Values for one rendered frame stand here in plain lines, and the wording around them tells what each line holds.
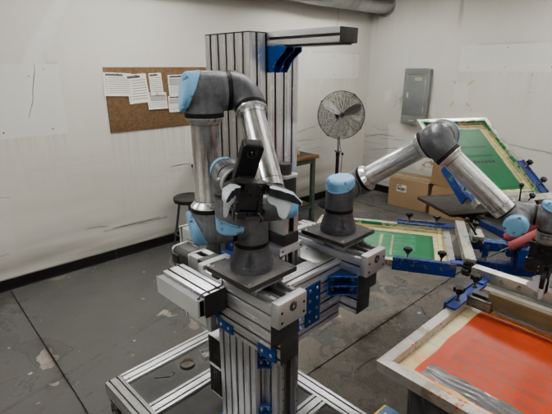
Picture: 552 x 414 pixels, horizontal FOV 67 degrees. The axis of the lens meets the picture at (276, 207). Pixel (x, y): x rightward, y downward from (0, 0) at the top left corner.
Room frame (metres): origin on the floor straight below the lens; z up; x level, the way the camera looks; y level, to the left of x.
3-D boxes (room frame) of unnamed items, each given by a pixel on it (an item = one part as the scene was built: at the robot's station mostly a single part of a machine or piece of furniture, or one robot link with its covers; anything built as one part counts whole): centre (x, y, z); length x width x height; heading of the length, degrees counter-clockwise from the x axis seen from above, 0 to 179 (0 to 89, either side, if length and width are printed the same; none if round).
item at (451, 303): (1.59, -0.81, 0.98); 0.30 x 0.05 x 0.07; 132
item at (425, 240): (2.20, -0.73, 1.05); 1.08 x 0.61 x 0.23; 72
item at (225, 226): (1.04, 0.10, 1.56); 0.11 x 0.08 x 0.11; 110
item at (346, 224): (1.68, -0.26, 1.31); 0.15 x 0.15 x 0.10
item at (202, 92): (1.28, 0.21, 1.63); 0.15 x 0.12 x 0.55; 110
